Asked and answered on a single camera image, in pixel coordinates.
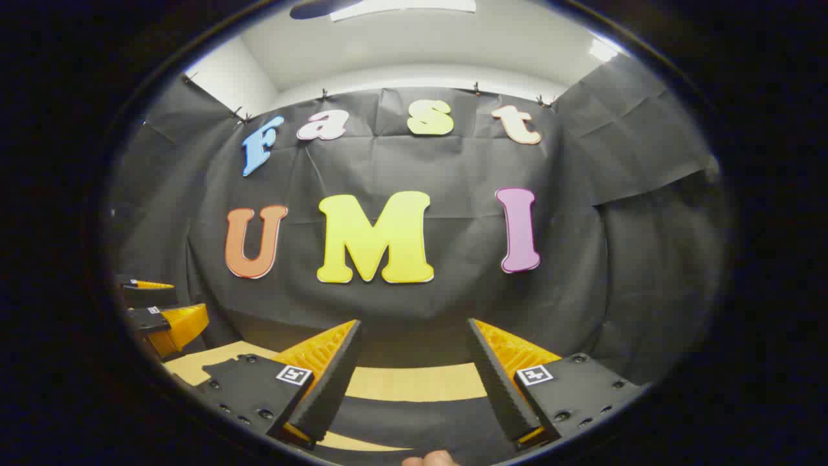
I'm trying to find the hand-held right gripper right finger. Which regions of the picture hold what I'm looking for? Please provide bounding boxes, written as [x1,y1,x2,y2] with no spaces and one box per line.
[466,317,648,452]

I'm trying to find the dark ceiling fixture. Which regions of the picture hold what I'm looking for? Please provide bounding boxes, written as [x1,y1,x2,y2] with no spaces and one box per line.
[289,0,364,20]

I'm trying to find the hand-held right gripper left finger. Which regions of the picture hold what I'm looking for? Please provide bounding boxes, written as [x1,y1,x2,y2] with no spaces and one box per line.
[194,318,364,450]

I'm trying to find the black jeans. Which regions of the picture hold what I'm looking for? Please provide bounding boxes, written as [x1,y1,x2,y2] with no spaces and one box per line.
[327,396,518,461]

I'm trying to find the ceiling light panel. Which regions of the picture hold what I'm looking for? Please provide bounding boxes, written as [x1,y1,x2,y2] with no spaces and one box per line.
[330,0,477,22]
[588,37,622,64]

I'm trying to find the black backdrop cloth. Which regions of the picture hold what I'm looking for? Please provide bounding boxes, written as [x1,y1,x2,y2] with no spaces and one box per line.
[107,55,725,389]

